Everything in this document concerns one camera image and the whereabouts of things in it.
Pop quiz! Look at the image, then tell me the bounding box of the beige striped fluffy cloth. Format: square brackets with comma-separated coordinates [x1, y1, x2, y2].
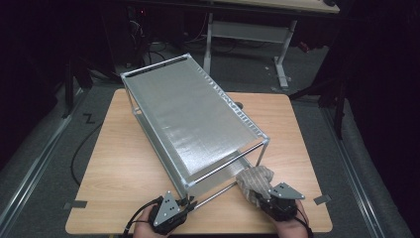
[235, 165, 275, 208]

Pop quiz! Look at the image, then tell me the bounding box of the metal two-tier wire shelf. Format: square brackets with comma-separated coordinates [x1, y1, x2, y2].
[119, 53, 271, 211]

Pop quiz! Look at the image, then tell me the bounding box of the black floor cable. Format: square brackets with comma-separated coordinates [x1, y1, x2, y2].
[69, 122, 103, 186]

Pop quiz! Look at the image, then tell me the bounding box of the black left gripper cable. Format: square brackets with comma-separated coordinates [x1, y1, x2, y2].
[122, 196, 164, 238]

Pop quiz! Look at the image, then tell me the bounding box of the desk with white metal legs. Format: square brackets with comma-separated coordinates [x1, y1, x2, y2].
[201, 0, 341, 89]

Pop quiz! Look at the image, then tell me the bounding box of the person's left hand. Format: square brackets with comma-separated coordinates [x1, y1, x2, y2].
[132, 207, 172, 238]

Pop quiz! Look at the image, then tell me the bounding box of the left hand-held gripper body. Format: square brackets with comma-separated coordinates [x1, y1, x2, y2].
[148, 190, 189, 236]

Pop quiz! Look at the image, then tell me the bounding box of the black metal stand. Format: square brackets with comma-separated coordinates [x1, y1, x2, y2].
[288, 65, 350, 140]
[61, 56, 123, 119]

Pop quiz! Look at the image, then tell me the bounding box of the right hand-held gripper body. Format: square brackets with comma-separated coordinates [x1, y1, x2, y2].
[261, 181, 305, 222]

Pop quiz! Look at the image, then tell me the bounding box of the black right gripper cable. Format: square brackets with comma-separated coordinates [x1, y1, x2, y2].
[295, 216, 315, 238]

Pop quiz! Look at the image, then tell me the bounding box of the grey tape strip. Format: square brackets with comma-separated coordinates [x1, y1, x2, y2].
[62, 199, 88, 210]
[313, 193, 332, 206]

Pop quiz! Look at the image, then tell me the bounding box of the metal floor rail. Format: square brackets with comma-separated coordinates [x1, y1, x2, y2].
[0, 88, 83, 229]
[320, 107, 385, 238]

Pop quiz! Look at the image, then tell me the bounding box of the bundle of black cables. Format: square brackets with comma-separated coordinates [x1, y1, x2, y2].
[127, 6, 167, 70]

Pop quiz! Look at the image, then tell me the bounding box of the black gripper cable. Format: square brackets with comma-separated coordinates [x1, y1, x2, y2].
[295, 216, 315, 238]
[122, 196, 164, 238]

